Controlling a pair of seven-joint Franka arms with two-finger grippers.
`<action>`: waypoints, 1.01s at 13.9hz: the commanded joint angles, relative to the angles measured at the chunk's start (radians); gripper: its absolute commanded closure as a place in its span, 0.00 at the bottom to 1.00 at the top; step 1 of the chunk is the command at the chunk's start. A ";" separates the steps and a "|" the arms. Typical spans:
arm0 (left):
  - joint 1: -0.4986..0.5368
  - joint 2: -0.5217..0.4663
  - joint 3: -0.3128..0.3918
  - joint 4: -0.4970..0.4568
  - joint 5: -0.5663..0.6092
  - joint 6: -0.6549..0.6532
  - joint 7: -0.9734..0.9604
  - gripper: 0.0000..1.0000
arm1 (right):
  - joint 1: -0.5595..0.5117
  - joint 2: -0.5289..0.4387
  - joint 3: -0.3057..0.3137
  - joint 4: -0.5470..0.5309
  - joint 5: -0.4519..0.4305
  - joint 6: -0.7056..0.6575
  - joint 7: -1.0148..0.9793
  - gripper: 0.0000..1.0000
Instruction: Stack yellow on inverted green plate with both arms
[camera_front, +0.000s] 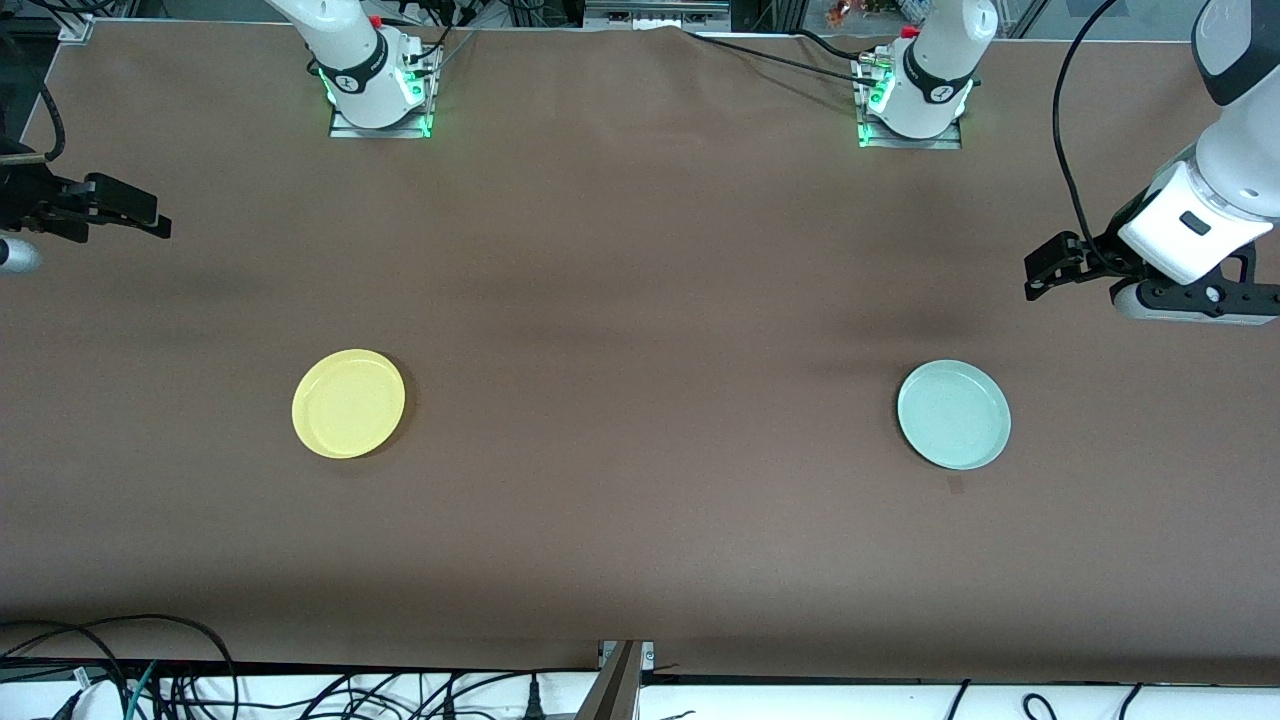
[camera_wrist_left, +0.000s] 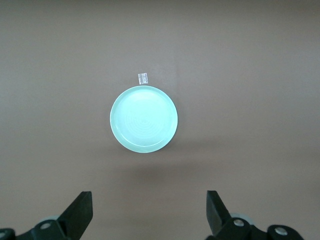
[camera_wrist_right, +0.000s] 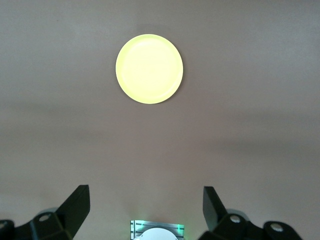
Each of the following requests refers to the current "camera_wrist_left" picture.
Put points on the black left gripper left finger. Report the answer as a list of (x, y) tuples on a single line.
[(75, 217)]

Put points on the small clear tape piece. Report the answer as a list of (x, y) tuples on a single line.
[(143, 78)]

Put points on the brown table cover mat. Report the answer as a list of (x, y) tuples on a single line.
[(50, 75)]

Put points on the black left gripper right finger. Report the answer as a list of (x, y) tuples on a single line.
[(217, 220)]

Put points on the light green round plate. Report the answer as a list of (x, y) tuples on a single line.
[(143, 118)]

